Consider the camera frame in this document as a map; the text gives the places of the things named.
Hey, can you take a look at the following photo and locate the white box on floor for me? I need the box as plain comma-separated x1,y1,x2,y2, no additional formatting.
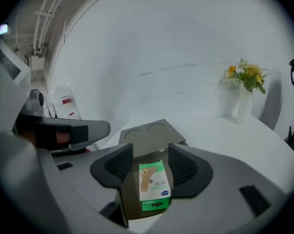
51,85,82,120

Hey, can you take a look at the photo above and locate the white wall junction box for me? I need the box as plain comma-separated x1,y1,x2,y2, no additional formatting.
30,55,46,71

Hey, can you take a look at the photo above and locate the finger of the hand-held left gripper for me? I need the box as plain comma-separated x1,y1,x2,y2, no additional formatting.
18,117,111,153

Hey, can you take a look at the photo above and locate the brown cardboard box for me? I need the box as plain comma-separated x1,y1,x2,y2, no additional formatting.
117,118,189,221

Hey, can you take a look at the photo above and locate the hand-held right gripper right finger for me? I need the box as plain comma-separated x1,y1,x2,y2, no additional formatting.
147,142,289,234

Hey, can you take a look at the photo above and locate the person's left hand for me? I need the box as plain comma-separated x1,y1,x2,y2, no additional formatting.
55,130,71,145

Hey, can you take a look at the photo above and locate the green snack packet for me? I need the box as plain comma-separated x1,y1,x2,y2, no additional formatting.
138,160,172,212

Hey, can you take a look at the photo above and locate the yellow flower bouquet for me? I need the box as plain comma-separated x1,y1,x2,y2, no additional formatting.
223,57,269,95

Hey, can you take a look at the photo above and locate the white ceiling pipe bundle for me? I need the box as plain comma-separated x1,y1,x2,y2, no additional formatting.
32,0,74,56

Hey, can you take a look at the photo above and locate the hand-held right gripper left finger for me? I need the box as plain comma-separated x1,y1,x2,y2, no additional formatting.
52,142,134,234

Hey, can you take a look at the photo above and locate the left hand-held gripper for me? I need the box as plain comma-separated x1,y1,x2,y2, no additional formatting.
0,39,45,133

